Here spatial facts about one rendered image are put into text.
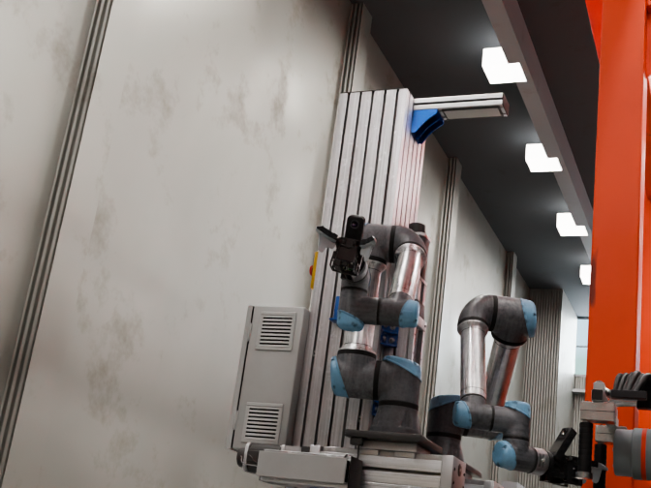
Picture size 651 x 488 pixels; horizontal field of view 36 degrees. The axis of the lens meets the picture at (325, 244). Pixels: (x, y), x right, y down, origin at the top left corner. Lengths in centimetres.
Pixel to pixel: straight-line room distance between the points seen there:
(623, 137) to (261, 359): 153
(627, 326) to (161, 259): 464
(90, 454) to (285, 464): 418
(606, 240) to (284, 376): 124
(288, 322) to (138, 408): 420
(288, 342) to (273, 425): 27
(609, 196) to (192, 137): 482
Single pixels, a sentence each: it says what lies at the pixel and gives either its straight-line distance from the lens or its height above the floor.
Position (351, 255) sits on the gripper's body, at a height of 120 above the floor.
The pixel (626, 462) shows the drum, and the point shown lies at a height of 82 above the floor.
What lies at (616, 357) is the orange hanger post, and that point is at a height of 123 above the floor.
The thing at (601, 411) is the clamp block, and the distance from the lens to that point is 275.
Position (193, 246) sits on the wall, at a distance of 788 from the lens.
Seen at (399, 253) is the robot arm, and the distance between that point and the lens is 294.
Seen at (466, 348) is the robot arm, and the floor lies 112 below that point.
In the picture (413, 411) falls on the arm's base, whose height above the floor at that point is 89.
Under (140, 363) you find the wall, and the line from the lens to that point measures 730.
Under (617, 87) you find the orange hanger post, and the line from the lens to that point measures 383.
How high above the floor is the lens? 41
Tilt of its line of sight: 19 degrees up
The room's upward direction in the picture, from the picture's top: 8 degrees clockwise
